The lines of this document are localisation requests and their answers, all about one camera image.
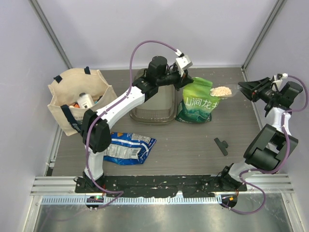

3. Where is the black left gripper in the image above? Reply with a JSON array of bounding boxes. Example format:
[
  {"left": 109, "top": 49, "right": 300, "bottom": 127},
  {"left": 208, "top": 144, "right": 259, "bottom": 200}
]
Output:
[{"left": 156, "top": 66, "right": 193, "bottom": 91}]

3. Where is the aluminium front rail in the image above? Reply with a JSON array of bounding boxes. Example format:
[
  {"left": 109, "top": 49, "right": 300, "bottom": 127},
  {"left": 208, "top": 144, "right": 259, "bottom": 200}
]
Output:
[{"left": 30, "top": 174, "right": 294, "bottom": 205}]

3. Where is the clear plastic scoop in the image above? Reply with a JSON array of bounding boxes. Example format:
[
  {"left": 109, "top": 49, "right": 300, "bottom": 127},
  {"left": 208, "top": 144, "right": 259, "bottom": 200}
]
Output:
[{"left": 210, "top": 84, "right": 240, "bottom": 99}]

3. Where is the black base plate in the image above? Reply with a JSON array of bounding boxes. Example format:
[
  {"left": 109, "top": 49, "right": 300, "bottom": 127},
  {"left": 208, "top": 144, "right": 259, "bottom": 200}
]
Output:
[{"left": 74, "top": 174, "right": 248, "bottom": 199}]

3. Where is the translucent grey litter box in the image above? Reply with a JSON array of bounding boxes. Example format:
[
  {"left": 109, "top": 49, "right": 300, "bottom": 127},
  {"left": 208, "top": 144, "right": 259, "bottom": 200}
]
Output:
[{"left": 129, "top": 68, "right": 179, "bottom": 126}]

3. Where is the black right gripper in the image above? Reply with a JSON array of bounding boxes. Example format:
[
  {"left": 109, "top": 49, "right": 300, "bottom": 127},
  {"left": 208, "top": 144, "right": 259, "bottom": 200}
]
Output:
[{"left": 238, "top": 77, "right": 280, "bottom": 103}]

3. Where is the beige canvas tote bag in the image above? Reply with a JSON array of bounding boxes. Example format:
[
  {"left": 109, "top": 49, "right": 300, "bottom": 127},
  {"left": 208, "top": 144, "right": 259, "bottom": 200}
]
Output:
[{"left": 48, "top": 66, "right": 117, "bottom": 136}]

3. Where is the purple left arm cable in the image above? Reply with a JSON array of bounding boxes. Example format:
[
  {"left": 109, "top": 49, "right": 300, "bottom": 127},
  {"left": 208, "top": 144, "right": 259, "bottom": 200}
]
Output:
[{"left": 84, "top": 40, "right": 183, "bottom": 210}]

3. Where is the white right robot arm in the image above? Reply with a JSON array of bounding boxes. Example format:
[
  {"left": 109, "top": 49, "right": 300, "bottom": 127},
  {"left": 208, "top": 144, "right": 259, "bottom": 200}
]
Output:
[{"left": 218, "top": 73, "right": 308, "bottom": 191}]

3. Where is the orange item in tote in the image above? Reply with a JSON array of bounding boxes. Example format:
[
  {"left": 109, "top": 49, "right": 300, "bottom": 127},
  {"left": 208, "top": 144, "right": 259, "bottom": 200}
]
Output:
[{"left": 69, "top": 102, "right": 80, "bottom": 108}]

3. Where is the blue chip bag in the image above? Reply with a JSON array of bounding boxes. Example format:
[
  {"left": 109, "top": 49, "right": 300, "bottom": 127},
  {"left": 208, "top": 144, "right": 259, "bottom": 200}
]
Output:
[{"left": 103, "top": 132, "right": 157, "bottom": 165}]

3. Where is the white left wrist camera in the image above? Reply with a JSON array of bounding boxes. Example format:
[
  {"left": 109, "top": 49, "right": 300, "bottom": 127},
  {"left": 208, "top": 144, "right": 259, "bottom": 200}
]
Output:
[{"left": 176, "top": 55, "right": 193, "bottom": 71}]

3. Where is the white bottle in tote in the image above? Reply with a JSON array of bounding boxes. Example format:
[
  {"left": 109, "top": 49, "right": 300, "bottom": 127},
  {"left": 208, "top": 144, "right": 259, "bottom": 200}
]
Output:
[{"left": 77, "top": 93, "right": 95, "bottom": 109}]

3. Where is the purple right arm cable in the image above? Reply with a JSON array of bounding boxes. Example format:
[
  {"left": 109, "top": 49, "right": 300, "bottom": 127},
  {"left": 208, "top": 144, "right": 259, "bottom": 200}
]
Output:
[{"left": 221, "top": 73, "right": 308, "bottom": 214}]

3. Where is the green cat litter bag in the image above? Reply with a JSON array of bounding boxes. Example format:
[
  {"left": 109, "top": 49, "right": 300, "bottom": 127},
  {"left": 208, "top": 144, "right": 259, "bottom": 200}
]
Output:
[{"left": 176, "top": 77, "right": 220, "bottom": 123}]

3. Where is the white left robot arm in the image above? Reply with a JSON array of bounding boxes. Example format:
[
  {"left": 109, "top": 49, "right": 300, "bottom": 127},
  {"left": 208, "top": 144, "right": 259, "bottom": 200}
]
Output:
[{"left": 81, "top": 54, "right": 193, "bottom": 193}]

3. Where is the black bag clip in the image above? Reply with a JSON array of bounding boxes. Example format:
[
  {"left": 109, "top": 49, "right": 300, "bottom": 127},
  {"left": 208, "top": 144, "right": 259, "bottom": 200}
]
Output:
[{"left": 214, "top": 138, "right": 228, "bottom": 156}]

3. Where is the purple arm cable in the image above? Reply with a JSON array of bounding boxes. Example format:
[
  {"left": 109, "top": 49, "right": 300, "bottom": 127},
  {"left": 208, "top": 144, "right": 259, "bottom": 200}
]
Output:
[
  {"left": 221, "top": 73, "right": 308, "bottom": 214},
  {"left": 84, "top": 40, "right": 183, "bottom": 210}
]

